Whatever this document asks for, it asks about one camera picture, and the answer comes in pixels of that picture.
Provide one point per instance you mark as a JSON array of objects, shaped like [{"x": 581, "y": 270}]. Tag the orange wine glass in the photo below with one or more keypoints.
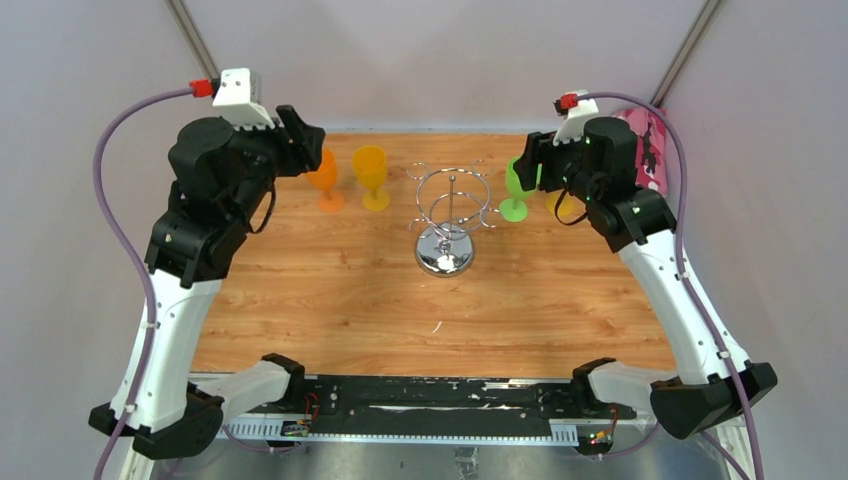
[{"x": 325, "y": 179}]

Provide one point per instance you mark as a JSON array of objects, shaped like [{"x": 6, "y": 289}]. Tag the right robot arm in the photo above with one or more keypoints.
[{"x": 714, "y": 379}]

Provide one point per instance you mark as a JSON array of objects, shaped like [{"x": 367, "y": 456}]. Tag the yellow wine glass front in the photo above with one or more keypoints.
[{"x": 370, "y": 164}]

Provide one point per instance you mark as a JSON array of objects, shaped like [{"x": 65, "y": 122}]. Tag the chrome wine glass rack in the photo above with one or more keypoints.
[{"x": 445, "y": 247}]

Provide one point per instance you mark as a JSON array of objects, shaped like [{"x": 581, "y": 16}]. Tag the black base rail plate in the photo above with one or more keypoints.
[{"x": 446, "y": 407}]

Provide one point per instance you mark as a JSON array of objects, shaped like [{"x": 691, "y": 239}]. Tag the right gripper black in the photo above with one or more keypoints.
[{"x": 540, "y": 149}]

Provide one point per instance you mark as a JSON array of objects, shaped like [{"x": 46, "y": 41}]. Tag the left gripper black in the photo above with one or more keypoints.
[{"x": 303, "y": 151}]

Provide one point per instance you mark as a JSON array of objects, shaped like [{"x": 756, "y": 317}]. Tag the aluminium frame rail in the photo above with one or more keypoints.
[{"x": 269, "y": 422}]

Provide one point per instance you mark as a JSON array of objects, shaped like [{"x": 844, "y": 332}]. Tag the yellow wine glass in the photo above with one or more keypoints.
[
  {"x": 566, "y": 206},
  {"x": 370, "y": 164}
]

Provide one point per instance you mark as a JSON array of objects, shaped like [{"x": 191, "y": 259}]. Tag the pink camouflage cloth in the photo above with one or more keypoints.
[{"x": 650, "y": 154}]

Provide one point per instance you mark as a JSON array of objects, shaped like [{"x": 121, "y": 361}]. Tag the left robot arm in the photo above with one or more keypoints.
[{"x": 223, "y": 173}]

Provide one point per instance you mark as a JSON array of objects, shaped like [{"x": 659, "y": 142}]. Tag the green wine glass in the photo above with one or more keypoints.
[{"x": 514, "y": 208}]

